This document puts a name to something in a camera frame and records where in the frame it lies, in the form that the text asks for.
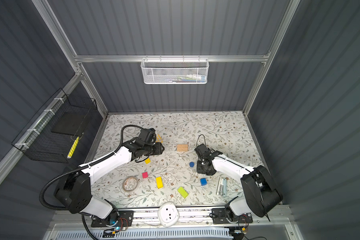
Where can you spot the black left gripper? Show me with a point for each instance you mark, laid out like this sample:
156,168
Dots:
159,150

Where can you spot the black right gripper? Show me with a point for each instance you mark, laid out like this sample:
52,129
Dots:
199,169

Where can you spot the wood block with holes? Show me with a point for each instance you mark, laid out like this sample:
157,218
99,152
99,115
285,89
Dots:
182,147

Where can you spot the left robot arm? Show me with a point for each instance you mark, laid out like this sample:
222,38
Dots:
74,190

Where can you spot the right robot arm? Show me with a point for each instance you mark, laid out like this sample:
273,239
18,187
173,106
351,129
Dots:
261,193

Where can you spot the yellow rectangular block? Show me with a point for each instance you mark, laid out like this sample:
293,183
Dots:
159,182

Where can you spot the lime green block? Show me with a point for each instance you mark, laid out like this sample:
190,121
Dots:
183,192

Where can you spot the yellow calculator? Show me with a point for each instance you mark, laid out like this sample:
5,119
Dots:
159,139

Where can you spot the blue cube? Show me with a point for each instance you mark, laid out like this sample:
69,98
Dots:
203,182

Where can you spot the magenta cube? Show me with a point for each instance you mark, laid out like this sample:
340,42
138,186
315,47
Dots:
145,175

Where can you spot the clear tape roll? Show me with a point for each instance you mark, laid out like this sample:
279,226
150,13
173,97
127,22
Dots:
130,184

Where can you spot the white round device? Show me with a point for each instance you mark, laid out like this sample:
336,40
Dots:
168,214

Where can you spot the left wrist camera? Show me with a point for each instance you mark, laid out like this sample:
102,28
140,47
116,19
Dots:
148,136

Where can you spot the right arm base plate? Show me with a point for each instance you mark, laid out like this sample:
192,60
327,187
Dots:
226,216

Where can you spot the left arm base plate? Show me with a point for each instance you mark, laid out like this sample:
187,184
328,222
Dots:
115,219

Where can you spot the white wire basket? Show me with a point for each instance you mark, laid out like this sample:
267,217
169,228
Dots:
175,72

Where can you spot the black wire basket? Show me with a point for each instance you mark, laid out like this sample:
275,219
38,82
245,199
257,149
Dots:
52,134

